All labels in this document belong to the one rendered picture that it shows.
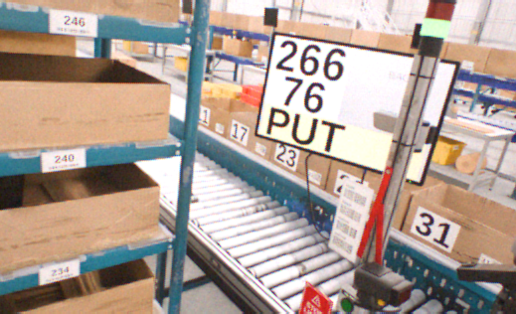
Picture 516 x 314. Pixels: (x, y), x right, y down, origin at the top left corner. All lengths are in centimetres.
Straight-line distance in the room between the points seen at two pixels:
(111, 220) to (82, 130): 19
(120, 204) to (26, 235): 16
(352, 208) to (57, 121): 67
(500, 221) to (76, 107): 156
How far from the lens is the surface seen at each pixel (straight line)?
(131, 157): 69
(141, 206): 79
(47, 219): 74
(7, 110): 66
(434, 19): 87
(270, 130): 114
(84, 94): 67
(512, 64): 620
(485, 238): 152
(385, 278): 93
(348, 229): 101
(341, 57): 106
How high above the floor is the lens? 156
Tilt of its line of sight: 19 degrees down
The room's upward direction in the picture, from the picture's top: 9 degrees clockwise
